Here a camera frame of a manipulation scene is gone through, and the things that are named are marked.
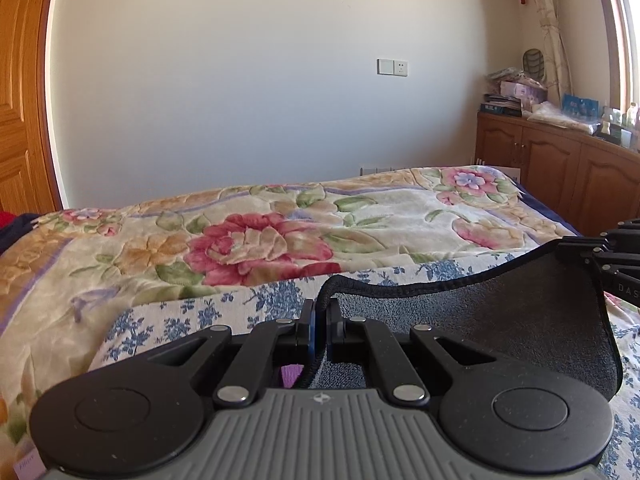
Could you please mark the pink cardboard box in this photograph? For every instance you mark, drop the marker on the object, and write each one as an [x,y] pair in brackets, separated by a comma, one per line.
[522,91]

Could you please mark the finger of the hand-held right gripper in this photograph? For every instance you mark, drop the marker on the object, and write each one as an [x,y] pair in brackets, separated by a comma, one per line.
[607,266]
[582,248]

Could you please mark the dark blue cloth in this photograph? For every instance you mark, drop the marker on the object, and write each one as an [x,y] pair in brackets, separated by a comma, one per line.
[25,227]

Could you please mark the clear plastic bag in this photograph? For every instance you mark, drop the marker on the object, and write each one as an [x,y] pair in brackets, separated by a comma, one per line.
[560,119]

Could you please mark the dark blue flat box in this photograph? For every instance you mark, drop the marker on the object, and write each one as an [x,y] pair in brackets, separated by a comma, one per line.
[500,107]

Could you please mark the purple cloth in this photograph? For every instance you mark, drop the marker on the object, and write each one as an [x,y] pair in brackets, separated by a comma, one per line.
[291,376]

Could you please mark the cream patterned curtain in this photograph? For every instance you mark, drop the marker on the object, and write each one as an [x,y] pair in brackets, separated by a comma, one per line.
[552,35]

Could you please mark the white wall switch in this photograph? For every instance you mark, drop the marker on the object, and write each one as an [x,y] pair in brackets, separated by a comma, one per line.
[384,67]

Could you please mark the blue printed box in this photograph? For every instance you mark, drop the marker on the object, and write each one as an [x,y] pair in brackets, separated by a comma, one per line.
[580,106]

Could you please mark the woven hand fan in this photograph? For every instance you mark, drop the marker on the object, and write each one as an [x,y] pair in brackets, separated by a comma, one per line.
[533,62]

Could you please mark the floral plush blanket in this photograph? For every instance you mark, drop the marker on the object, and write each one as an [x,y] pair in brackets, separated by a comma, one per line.
[250,245]

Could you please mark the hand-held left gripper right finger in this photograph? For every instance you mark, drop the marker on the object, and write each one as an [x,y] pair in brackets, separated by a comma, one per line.
[331,332]

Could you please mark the dark grey towel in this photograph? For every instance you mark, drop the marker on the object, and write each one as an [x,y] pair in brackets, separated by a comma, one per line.
[500,310]

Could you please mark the white wall socket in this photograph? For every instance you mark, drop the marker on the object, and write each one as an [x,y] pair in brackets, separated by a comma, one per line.
[400,67]

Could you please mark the blue floral bed sheet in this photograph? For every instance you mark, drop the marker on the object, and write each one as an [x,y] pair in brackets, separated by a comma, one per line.
[200,316]

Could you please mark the wooden window frame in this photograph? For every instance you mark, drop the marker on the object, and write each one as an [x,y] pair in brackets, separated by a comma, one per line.
[620,35]

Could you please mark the dark blue bed cover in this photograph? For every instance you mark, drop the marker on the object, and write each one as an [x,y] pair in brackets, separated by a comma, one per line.
[547,210]

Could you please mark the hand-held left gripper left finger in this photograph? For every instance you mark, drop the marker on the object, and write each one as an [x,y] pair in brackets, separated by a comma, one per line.
[311,331]

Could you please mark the wooden door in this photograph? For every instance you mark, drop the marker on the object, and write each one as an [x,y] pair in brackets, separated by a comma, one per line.
[22,85]

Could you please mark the wooden cabinet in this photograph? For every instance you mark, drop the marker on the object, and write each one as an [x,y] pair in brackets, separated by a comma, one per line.
[550,160]

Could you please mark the red cloth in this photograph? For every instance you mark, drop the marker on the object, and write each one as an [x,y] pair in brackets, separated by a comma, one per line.
[7,222]

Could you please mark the white radiator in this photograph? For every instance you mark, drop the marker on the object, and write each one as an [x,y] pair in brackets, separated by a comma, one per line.
[376,170]

